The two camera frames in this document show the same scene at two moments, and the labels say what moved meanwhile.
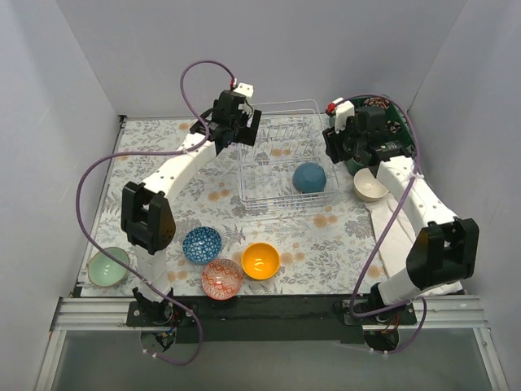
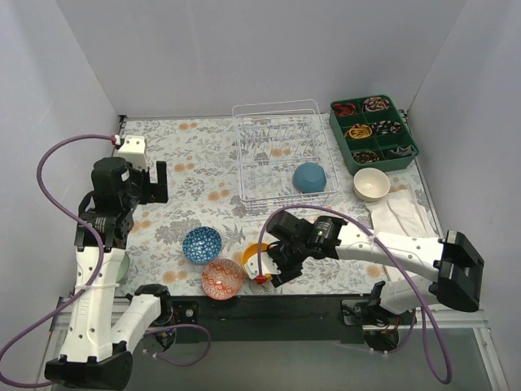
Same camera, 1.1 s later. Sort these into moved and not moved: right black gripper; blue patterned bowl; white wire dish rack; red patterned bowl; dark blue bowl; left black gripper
Moved: right black gripper; left black gripper
Not moved: red patterned bowl; dark blue bowl; white wire dish rack; blue patterned bowl
